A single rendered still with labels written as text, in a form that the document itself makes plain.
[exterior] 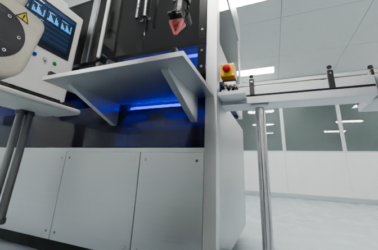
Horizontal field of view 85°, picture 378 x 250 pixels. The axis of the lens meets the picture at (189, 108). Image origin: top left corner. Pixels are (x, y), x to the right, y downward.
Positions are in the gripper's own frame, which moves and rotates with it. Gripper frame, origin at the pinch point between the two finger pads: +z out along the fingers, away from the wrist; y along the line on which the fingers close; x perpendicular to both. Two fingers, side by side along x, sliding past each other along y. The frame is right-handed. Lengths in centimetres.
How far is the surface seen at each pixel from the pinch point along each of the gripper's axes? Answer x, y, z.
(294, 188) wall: -84, 492, -5
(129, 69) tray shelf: 13.4, -7.0, 23.1
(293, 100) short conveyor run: -48, 40, 16
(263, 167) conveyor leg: -32, 49, 47
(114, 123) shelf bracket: 47, 30, 28
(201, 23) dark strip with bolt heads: -3.4, 21.0, -29.0
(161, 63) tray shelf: -1.1, -7.7, 23.2
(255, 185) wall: 1, 493, -6
